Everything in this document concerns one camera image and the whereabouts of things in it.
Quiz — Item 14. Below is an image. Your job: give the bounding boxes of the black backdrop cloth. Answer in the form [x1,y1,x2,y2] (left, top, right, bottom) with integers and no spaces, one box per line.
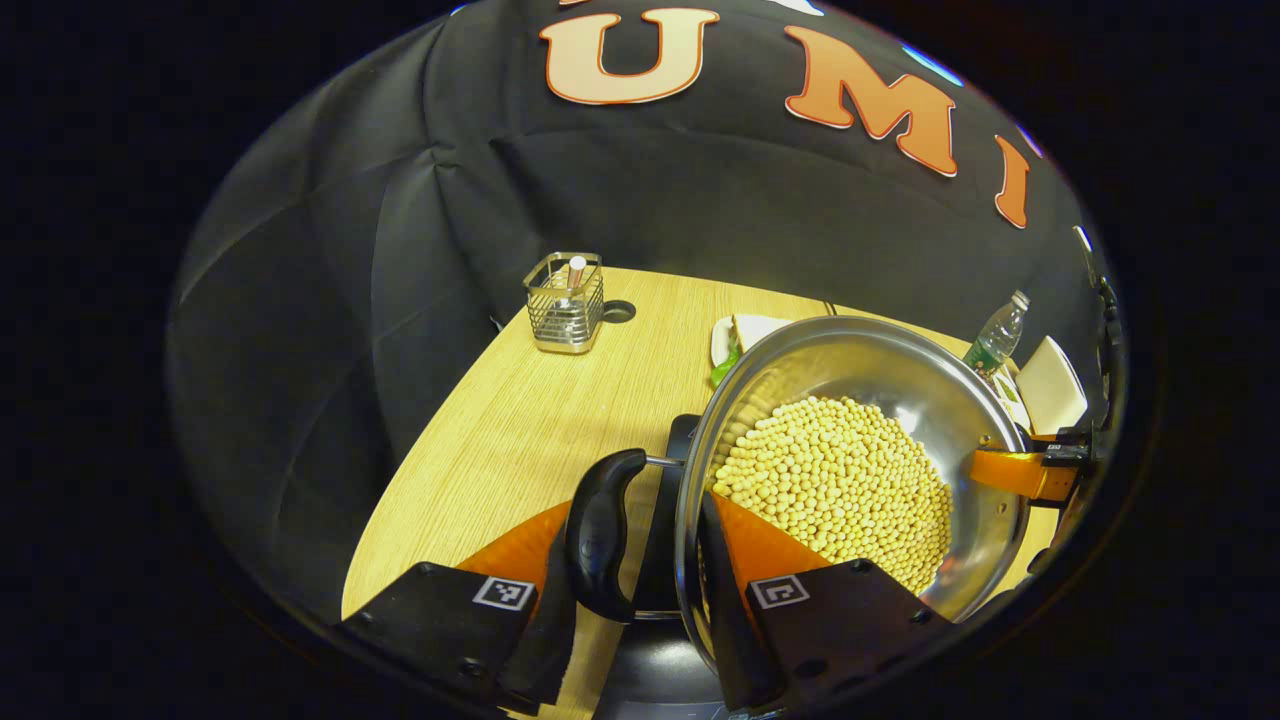
[165,0,1113,621]

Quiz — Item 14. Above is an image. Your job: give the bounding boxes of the sandwich on white plate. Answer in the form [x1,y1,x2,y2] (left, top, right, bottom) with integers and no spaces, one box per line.
[711,313,803,389]

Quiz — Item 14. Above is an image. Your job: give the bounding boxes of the clear plastic water bottle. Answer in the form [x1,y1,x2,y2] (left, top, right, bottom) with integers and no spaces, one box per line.
[963,290,1031,382]

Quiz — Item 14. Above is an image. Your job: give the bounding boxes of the white divided bean dish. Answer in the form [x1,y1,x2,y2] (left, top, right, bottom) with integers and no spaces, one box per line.
[990,368,1033,433]

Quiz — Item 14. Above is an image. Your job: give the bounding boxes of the steel pot with soybeans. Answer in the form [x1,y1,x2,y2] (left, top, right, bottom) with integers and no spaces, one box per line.
[565,316,1034,674]

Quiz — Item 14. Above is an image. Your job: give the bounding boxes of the metal wire utensil holder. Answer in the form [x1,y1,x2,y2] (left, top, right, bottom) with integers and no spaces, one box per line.
[523,252,605,356]

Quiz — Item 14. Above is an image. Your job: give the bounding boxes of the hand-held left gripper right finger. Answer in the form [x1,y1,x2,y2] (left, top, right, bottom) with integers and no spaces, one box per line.
[697,492,953,715]

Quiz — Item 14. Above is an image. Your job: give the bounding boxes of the white toaster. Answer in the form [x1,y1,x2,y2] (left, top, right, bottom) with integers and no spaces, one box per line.
[1015,336,1090,437]

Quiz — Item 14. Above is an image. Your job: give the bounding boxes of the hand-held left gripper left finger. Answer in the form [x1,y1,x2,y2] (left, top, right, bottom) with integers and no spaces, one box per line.
[340,500,581,714]

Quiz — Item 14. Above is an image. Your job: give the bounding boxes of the black induction cooktop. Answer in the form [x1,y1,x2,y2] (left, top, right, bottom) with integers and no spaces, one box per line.
[600,413,733,720]

